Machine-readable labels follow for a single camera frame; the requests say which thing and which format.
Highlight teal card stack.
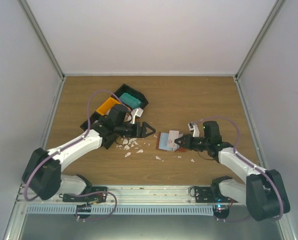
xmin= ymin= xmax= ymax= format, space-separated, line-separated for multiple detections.
xmin=119 ymin=92 xmax=142 ymax=109

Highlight grey slotted cable duct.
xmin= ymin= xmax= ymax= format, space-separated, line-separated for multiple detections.
xmin=27 ymin=204 xmax=213 ymax=216

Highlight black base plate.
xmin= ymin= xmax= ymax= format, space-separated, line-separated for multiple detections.
xmin=59 ymin=186 xmax=108 ymax=204
xmin=189 ymin=186 xmax=237 ymax=204

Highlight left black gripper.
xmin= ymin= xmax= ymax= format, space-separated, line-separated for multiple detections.
xmin=116 ymin=122 xmax=156 ymax=139

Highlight brown leather card holder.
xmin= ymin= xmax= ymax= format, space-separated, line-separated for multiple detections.
xmin=156 ymin=130 xmax=186 ymax=153

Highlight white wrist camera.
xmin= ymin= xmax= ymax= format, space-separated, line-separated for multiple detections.
xmin=188 ymin=122 xmax=200 ymax=138
xmin=130 ymin=107 xmax=143 ymax=124

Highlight black bin teal cards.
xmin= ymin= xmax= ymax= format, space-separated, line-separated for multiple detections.
xmin=114 ymin=83 xmax=148 ymax=110

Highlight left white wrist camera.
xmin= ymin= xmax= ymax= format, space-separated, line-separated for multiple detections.
xmin=130 ymin=107 xmax=143 ymax=124

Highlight aluminium front rail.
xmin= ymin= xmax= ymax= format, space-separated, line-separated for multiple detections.
xmin=16 ymin=183 xmax=287 ymax=206

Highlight orange bin white cards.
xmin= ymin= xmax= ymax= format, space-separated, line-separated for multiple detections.
xmin=96 ymin=97 xmax=120 ymax=116

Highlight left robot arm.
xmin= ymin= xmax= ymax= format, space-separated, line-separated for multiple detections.
xmin=22 ymin=104 xmax=156 ymax=202

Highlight white red credit card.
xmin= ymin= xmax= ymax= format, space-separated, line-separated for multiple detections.
xmin=167 ymin=130 xmax=179 ymax=149

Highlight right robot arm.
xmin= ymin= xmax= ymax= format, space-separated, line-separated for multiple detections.
xmin=174 ymin=120 xmax=290 ymax=221

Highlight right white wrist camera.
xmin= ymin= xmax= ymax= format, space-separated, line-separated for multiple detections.
xmin=188 ymin=122 xmax=200 ymax=138

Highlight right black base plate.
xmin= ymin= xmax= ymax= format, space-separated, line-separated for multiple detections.
xmin=189 ymin=186 xmax=237 ymax=204

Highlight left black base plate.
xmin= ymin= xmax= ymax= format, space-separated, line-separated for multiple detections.
xmin=59 ymin=186 xmax=108 ymax=204

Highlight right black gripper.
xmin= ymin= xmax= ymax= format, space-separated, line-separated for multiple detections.
xmin=175 ymin=134 xmax=210 ymax=152

